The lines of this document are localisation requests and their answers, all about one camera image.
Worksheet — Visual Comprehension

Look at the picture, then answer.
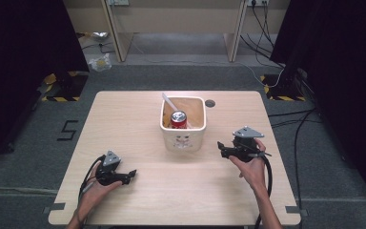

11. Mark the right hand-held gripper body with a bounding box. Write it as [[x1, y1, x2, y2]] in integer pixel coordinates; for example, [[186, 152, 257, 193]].
[[229, 125, 266, 163]]

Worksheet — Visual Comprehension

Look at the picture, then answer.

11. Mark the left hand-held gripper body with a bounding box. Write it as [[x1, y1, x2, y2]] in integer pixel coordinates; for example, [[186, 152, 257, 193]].
[[94, 150, 132, 187]]

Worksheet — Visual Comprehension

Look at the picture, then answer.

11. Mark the cream square bin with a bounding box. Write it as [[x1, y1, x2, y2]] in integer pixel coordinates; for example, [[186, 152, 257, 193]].
[[159, 95, 208, 153]]

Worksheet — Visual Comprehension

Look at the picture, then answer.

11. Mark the red soda can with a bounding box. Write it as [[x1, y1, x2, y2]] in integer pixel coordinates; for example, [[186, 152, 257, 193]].
[[170, 110, 189, 130]]

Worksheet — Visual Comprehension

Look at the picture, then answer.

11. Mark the white straw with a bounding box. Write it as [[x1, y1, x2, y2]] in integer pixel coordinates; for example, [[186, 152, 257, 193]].
[[161, 92, 193, 130]]

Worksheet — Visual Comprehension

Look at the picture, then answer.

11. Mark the person's left hand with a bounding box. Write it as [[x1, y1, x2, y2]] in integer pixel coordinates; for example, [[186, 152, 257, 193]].
[[75, 163, 124, 221]]

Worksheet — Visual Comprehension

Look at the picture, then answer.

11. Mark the person's right hand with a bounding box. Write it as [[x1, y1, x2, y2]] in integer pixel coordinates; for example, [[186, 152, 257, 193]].
[[228, 138, 268, 193]]

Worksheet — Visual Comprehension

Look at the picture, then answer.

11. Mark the grey tape strip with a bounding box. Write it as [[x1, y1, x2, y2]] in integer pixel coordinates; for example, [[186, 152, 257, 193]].
[[42, 202, 67, 215], [284, 205, 309, 218]]

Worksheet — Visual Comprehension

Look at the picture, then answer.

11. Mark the black stand base striped tape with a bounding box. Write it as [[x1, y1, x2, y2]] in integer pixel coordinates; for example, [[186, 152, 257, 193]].
[[41, 71, 90, 103], [259, 73, 308, 102]]

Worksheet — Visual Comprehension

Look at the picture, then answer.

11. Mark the clear crumpled plastic bag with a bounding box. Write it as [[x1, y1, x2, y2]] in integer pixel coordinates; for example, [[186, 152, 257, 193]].
[[88, 52, 112, 73]]

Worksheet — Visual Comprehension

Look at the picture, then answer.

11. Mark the black curtain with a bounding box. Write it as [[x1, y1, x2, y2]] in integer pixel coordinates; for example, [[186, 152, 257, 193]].
[[0, 0, 90, 170], [269, 0, 366, 215]]

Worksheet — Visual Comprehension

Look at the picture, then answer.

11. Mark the crumpled foil wrapper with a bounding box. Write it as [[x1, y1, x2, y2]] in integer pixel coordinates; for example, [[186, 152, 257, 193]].
[[75, 31, 110, 43]]

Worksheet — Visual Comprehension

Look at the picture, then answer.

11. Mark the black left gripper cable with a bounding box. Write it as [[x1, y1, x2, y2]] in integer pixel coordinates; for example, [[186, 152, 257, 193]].
[[77, 154, 107, 208]]

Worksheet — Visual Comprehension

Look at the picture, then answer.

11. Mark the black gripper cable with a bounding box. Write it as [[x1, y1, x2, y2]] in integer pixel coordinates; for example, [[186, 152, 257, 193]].
[[254, 152, 274, 229], [77, 154, 107, 208]]

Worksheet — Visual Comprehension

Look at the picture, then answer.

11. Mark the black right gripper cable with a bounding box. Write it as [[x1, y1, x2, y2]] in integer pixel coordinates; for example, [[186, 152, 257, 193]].
[[254, 152, 274, 229]]

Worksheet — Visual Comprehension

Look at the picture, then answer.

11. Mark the black floor cables bundle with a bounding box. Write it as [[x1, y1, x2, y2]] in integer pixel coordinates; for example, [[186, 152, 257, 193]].
[[267, 107, 319, 229]]

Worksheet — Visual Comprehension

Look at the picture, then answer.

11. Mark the black wall cables bundle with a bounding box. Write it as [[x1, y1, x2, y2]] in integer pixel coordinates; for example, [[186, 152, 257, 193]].
[[239, 0, 285, 69]]

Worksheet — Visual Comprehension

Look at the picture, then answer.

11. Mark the thin black floor cable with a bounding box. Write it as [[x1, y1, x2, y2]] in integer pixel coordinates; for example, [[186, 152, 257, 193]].
[[81, 41, 116, 54]]

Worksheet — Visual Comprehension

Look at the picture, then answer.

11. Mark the white wall socket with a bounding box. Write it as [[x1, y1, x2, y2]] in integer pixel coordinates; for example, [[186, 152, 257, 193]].
[[247, 0, 270, 8], [106, 0, 131, 7]]

